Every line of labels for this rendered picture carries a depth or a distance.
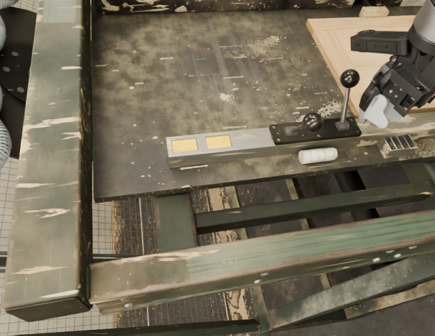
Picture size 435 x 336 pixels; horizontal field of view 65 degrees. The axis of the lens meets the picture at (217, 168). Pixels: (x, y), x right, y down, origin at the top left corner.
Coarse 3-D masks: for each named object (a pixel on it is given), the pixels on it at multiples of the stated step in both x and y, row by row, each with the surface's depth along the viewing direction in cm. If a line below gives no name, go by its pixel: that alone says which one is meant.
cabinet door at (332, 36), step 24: (312, 24) 99; (336, 24) 101; (360, 24) 102; (384, 24) 103; (408, 24) 104; (336, 48) 94; (336, 72) 89; (360, 72) 90; (360, 96) 85; (432, 96) 88
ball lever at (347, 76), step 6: (348, 72) 68; (354, 72) 68; (342, 78) 69; (348, 78) 68; (354, 78) 68; (342, 84) 70; (348, 84) 69; (354, 84) 69; (348, 90) 70; (348, 96) 71; (342, 108) 73; (342, 114) 73; (342, 120) 73; (336, 126) 74; (342, 126) 73; (348, 126) 74
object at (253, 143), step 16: (432, 112) 81; (368, 128) 76; (384, 128) 77; (400, 128) 77; (416, 128) 78; (432, 128) 78; (240, 144) 70; (256, 144) 71; (272, 144) 71; (288, 144) 72; (304, 144) 73; (320, 144) 74; (336, 144) 76; (352, 144) 77; (368, 144) 79; (176, 160) 68; (192, 160) 70; (208, 160) 71; (224, 160) 72
